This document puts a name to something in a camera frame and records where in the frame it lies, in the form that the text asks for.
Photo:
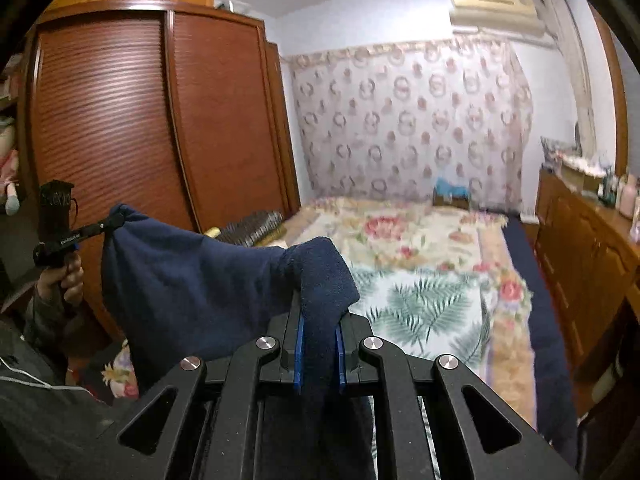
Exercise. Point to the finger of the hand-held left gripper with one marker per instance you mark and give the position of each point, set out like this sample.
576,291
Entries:
112,221

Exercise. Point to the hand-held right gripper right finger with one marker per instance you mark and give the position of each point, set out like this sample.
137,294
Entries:
341,360

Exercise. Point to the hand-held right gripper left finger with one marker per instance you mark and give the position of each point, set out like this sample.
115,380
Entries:
299,355

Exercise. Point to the navy printed t-shirt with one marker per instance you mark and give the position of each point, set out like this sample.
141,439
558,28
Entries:
200,285

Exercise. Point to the person's left forearm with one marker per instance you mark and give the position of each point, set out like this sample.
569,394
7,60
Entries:
40,325

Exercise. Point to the person's left hand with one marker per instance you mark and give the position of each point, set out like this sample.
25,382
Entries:
70,285

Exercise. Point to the pink plush doll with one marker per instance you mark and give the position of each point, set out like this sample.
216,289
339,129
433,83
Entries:
7,170

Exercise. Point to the wooden slatted wardrobe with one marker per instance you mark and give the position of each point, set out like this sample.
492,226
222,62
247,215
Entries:
125,135

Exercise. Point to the gold patterned pillow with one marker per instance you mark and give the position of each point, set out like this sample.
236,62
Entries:
212,234

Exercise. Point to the dark circle patterned pillow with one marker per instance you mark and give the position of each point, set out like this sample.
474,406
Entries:
255,227

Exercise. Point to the floral blanket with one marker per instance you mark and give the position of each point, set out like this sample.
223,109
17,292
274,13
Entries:
400,230

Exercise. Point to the pink floral cloth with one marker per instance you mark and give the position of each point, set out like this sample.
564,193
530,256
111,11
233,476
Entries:
117,375

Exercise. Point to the navy bed sheet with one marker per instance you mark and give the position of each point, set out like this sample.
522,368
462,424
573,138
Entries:
545,335

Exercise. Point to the person's dark jacket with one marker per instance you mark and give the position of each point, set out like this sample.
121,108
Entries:
50,425

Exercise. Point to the circle print sheer curtain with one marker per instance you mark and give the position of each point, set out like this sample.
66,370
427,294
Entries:
400,125

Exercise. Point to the clear storage box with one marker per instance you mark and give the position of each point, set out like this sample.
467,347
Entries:
235,8

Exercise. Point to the wooden sideboard cabinet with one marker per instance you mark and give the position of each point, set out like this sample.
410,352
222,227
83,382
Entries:
575,240

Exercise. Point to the floral fabric bag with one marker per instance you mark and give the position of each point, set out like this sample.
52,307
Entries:
555,150

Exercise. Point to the open cardboard box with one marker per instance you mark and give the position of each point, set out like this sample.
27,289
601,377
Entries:
580,175

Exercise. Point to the pink thermos bottle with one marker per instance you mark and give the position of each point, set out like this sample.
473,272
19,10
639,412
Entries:
627,200

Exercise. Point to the beige tied curtain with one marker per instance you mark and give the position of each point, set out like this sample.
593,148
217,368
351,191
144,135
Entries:
575,75

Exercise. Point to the wooden window frame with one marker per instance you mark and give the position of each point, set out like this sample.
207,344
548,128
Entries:
615,90

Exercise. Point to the wall air conditioner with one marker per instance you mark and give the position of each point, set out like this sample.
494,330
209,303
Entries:
495,5

